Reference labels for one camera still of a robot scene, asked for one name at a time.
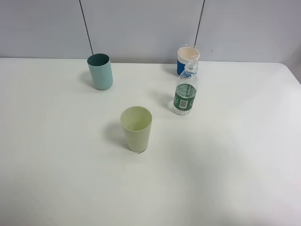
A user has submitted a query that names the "clear water bottle green label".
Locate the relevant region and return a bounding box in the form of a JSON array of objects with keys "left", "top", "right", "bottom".
[{"left": 174, "top": 59, "right": 198, "bottom": 116}]

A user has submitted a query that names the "teal plastic cup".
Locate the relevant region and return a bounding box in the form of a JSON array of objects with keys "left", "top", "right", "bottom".
[{"left": 87, "top": 54, "right": 113, "bottom": 90}]

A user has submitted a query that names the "blue and white paper cup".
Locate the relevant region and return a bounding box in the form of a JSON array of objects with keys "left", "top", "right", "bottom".
[{"left": 177, "top": 45, "right": 200, "bottom": 76}]

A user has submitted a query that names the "pale green plastic cup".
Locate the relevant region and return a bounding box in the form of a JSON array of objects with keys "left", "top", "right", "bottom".
[{"left": 120, "top": 106, "right": 152, "bottom": 153}]

